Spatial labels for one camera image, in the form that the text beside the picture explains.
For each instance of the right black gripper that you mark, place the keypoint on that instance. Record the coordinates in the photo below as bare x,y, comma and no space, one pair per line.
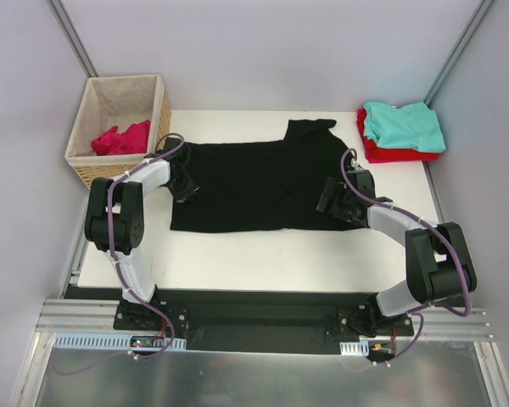
330,198

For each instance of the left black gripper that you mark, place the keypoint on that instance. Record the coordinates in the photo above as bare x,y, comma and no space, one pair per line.
185,186

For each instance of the black t shirt with flower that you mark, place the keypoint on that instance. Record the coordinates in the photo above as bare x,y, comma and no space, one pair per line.
263,186

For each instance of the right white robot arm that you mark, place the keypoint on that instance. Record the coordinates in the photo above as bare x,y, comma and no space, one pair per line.
438,262

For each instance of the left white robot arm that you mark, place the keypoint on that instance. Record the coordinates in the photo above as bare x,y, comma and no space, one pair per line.
115,225

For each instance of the magenta t shirt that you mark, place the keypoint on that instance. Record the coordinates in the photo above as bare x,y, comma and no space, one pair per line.
133,140

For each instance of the red folded t shirt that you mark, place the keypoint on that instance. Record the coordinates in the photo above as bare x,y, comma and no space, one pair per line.
376,155

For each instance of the wicker basket with liner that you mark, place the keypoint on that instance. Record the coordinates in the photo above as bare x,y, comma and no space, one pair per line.
117,101

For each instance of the teal folded t shirt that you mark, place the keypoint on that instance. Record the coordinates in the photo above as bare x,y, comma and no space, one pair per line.
414,126

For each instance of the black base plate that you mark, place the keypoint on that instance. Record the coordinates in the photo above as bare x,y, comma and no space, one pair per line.
249,322

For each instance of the right grey cable duct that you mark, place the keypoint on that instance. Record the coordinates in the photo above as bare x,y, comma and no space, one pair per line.
366,347

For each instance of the grey cable duct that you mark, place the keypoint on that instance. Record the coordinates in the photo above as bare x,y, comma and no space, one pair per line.
99,341
366,347

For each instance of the aluminium rail frame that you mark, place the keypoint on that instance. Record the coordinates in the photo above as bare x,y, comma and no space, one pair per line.
86,315

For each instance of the left grey cable duct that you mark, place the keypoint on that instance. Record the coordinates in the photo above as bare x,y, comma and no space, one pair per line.
99,341

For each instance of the left corner aluminium post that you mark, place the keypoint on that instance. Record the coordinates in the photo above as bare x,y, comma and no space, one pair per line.
73,38

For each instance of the corner aluminium post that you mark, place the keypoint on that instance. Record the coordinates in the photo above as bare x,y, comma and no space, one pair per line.
73,38
470,30

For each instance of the right corner aluminium post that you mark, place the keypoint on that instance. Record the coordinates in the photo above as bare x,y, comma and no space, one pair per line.
470,30

